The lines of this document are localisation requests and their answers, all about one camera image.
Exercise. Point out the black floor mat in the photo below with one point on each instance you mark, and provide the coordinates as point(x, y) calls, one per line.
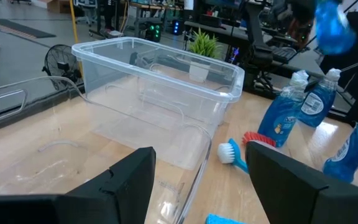
point(20, 28)

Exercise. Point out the computer tower with green lights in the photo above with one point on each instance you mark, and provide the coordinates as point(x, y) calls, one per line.
point(154, 31)

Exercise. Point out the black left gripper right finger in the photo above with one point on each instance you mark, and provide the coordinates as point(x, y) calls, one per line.
point(291, 196)

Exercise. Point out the black keyboard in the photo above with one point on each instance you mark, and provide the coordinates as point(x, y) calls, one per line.
point(283, 53)

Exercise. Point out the artificial plant in white pot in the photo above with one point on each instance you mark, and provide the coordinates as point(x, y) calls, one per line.
point(204, 46)

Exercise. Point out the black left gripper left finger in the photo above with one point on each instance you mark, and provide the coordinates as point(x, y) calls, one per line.
point(110, 199)

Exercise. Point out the tall clear rimmed plastic bin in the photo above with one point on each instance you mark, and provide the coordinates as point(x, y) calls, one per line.
point(166, 81)

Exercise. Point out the blue dish soap bottle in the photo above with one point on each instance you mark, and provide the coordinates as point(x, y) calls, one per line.
point(280, 121)
point(317, 104)
point(351, 152)
point(334, 29)

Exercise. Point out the red dish brush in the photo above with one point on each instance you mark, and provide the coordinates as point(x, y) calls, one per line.
point(256, 137)

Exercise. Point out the light blue sponge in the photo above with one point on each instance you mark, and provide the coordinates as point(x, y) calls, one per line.
point(221, 219)

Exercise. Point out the low clear plastic bin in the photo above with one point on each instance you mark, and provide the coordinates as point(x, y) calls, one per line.
point(73, 168)

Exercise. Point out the cardboard box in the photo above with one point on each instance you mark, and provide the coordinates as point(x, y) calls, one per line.
point(59, 6)

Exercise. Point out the black floor fan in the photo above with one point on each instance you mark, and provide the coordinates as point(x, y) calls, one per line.
point(61, 63)

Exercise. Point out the blue dish brush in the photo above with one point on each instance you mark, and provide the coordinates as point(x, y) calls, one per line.
point(233, 152)

